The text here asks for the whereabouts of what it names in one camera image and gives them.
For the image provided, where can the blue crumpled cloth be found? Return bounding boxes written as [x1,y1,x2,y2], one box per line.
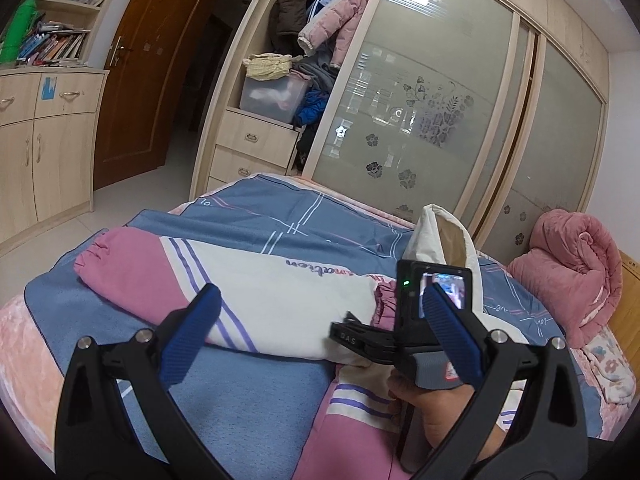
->
[295,90,329,126]

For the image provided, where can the light wood wardrobe drawer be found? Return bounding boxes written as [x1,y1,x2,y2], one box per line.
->
[217,109,301,171]
[210,144,292,182]
[206,176,253,194]

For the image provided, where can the green bottle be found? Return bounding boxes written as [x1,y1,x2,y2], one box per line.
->
[0,0,39,66]

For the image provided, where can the blue patterned bed sheet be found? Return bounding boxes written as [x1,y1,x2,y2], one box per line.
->
[167,172,601,441]

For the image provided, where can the light wood wardrobe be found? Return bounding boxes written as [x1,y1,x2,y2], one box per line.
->
[187,0,613,281]

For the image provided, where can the blue fleece blanket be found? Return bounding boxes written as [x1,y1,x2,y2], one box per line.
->
[24,208,416,480]

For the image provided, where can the clear plastic storage box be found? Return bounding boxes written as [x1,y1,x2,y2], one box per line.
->
[239,72,310,125]

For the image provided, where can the yellowish crumpled cloth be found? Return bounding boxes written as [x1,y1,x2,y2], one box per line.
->
[242,52,297,82]

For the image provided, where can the brown wooden door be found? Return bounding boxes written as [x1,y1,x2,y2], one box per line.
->
[92,0,223,193]

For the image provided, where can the pink and white jacket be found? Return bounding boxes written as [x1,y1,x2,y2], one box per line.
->
[74,204,568,480]

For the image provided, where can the person's right hand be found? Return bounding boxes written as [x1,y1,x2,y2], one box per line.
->
[387,374,477,456]

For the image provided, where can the frosted floral sliding wardrobe door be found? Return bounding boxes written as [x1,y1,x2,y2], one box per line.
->
[302,0,538,241]
[472,30,608,267]

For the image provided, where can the dark brown hanging jacket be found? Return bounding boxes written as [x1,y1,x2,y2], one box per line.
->
[270,0,313,56]

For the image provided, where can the pink rolled quilt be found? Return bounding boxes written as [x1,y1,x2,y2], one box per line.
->
[505,209,625,350]

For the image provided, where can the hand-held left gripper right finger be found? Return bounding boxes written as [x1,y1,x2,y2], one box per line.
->
[412,281,591,480]

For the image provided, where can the row of books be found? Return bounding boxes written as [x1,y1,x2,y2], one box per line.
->
[17,22,92,67]

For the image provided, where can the metal door handle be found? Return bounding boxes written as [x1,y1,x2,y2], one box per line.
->
[110,36,134,69]

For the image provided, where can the light wood bookshelf cabinet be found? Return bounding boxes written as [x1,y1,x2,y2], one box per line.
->
[0,0,132,257]

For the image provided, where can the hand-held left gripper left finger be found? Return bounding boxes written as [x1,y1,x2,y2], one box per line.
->
[54,282,223,480]

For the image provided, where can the white floral bedding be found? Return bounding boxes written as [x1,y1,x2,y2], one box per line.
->
[580,335,637,407]

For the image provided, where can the grey clothes pile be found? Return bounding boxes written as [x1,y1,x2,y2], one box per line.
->
[292,54,342,93]

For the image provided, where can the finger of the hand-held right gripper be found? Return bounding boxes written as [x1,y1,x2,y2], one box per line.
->
[329,322,400,367]
[342,311,373,331]

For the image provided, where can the wooden bed frame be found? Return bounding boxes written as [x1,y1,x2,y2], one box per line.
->
[602,249,640,361]

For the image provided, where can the pink puffer jacket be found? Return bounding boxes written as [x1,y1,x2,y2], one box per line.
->
[298,0,375,68]

